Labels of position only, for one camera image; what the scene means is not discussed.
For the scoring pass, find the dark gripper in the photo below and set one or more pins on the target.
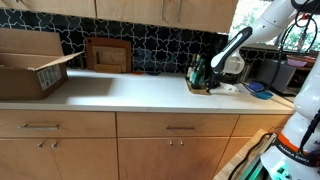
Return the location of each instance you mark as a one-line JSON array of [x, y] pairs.
[[215, 78]]

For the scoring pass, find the wooden sauce tray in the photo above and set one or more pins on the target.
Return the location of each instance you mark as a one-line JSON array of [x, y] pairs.
[[198, 91]]

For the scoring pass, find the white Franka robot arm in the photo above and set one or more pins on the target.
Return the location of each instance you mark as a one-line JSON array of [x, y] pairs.
[[273, 20]]

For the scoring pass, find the green glass bottle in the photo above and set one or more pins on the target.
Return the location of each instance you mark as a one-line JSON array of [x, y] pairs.
[[200, 74]]

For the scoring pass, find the white crumpled cloth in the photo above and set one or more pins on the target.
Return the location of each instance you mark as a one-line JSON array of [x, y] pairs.
[[230, 87]]

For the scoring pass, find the pale oil bottle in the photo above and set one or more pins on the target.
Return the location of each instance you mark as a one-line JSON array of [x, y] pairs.
[[190, 71]]

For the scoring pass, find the dark slim bottle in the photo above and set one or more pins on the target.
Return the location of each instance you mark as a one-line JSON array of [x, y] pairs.
[[197, 60]]

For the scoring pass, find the metal kitchen container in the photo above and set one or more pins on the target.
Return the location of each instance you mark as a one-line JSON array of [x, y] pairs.
[[247, 71]]

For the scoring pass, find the blue bowl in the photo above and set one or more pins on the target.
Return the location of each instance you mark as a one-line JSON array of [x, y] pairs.
[[256, 86], [264, 95]]

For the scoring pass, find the light wood drawer front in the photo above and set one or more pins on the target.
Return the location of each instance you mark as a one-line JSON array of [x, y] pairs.
[[83, 124], [253, 125], [143, 125]]

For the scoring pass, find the small blue plate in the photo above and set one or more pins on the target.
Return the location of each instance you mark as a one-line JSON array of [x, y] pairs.
[[154, 73]]

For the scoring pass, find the small metal cabinet knob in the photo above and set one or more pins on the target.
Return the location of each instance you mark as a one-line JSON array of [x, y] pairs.
[[181, 143], [40, 144], [171, 142], [54, 145]]

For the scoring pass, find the light wood lower cabinet door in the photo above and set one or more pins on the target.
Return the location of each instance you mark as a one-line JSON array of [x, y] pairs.
[[233, 148], [143, 160], [86, 161], [200, 158], [20, 163]]

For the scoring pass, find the light wood cabinet door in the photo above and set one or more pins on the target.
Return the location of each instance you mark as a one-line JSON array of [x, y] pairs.
[[143, 160], [203, 13], [200, 158], [20, 163], [233, 148], [86, 161], [130, 10], [50, 7]]

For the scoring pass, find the grey box appliance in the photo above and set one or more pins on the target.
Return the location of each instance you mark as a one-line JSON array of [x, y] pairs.
[[276, 71]]

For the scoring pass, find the light wood upper cabinet door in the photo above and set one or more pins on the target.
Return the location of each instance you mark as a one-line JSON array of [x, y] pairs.
[[50, 7], [130, 10], [203, 13]]

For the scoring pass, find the small orange plate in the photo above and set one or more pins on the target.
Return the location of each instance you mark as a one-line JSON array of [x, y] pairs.
[[136, 72]]

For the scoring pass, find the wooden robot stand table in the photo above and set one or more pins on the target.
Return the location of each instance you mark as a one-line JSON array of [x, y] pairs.
[[230, 168]]

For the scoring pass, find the pink bowl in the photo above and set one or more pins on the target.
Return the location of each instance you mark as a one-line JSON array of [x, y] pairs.
[[296, 62]]

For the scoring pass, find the small wooden board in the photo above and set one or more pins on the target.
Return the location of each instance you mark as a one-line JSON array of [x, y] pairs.
[[107, 68]]

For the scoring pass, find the light wood cutting board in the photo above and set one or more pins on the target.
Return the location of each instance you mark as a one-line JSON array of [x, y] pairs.
[[110, 55]]

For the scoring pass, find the large dark brown cutting board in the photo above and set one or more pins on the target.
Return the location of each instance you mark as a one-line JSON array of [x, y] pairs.
[[108, 41]]

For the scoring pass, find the open cardboard box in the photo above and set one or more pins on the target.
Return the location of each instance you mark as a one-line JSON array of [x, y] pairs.
[[20, 83]]

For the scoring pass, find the window with dark frame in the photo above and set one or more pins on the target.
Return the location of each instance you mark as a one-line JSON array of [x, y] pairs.
[[246, 13]]

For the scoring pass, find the aluminium mounting rail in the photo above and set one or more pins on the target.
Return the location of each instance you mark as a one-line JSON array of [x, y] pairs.
[[256, 166]]

